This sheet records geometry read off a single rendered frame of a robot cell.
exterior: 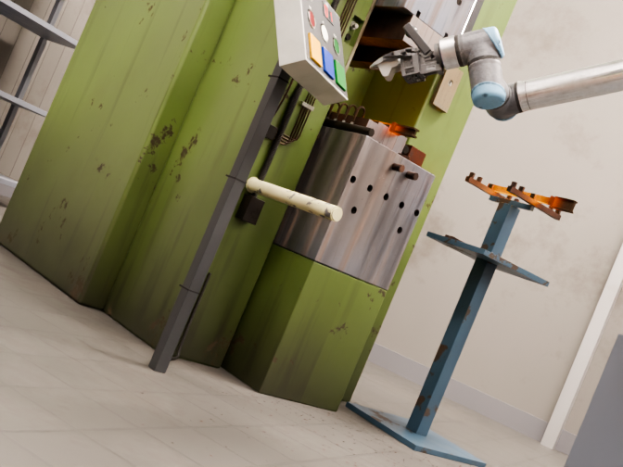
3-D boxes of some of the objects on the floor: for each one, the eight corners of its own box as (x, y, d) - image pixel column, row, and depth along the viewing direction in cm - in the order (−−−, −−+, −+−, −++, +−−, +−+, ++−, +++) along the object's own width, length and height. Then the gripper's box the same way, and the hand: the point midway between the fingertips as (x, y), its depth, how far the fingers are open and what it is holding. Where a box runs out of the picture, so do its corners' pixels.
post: (165, 373, 242) (309, 33, 245) (154, 371, 240) (299, 27, 242) (158, 368, 245) (300, 32, 248) (147, 366, 243) (291, 26, 245)
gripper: (439, 66, 232) (367, 82, 239) (447, 77, 240) (376, 93, 247) (436, 37, 234) (364, 55, 241) (443, 49, 242) (374, 66, 249)
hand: (374, 64), depth 244 cm, fingers closed
